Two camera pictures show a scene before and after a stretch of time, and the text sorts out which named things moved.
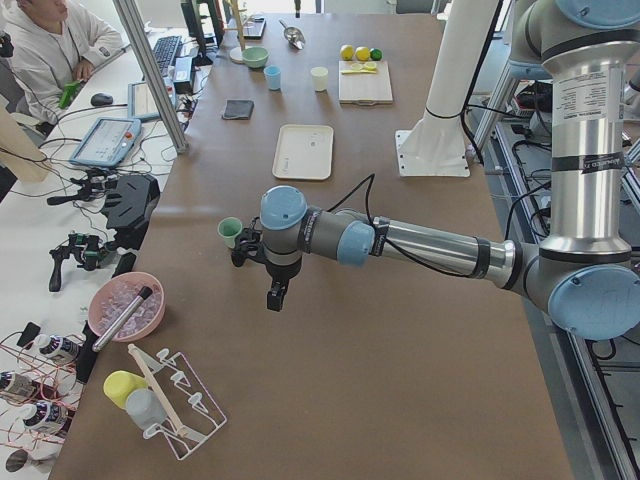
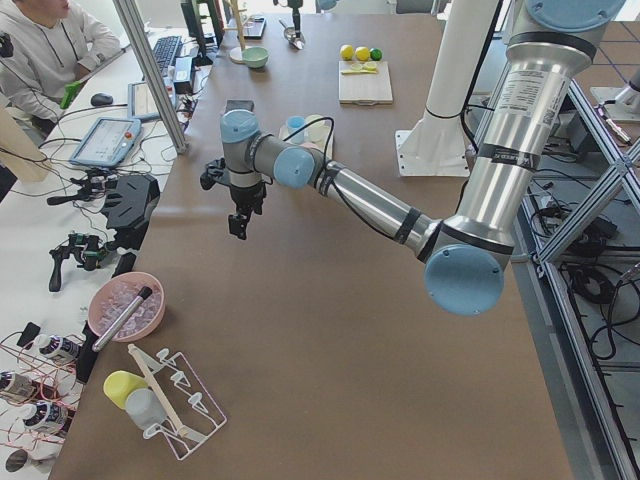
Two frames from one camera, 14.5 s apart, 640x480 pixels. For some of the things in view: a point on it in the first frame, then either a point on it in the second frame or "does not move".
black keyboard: [167, 51] does not move
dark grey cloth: [238, 109] does not move
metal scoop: [294, 36] does not move
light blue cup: [273, 75] → [294, 124]
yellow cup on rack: [119, 384] does not move
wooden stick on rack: [155, 389] does not move
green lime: [376, 54] does not move
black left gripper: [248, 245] → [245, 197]
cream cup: [320, 77] → [317, 133]
